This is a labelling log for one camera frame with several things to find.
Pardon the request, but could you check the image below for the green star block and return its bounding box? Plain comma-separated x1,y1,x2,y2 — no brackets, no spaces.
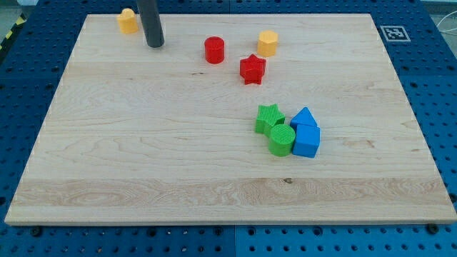
254,104,286,137

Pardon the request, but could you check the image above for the wooden board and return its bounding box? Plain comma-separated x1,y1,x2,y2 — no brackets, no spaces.
5,14,456,226

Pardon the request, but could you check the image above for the green cylinder block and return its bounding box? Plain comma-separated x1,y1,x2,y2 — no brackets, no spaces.
268,124,296,157

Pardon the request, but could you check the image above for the red star block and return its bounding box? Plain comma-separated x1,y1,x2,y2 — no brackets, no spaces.
239,54,266,85

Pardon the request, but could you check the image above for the blue triangle block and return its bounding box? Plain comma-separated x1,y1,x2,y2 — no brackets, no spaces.
290,107,318,130

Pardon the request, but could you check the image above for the blue cube block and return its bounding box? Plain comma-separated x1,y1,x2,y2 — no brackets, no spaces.
292,124,321,158

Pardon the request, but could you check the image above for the red cylinder block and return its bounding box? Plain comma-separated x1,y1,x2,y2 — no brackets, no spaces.
204,36,225,64

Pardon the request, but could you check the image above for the yellow hexagon block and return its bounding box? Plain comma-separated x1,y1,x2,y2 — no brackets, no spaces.
257,30,278,57

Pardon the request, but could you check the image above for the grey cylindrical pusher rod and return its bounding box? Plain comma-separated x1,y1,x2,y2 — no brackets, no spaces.
136,0,164,48

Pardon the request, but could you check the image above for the white fiducial marker tag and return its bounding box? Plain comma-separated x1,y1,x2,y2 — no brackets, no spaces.
380,25,411,42

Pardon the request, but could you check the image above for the yellow black hazard tape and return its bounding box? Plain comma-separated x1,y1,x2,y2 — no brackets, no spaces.
1,13,27,53

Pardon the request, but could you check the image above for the white cable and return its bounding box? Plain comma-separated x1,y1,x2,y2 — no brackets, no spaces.
436,10,457,38

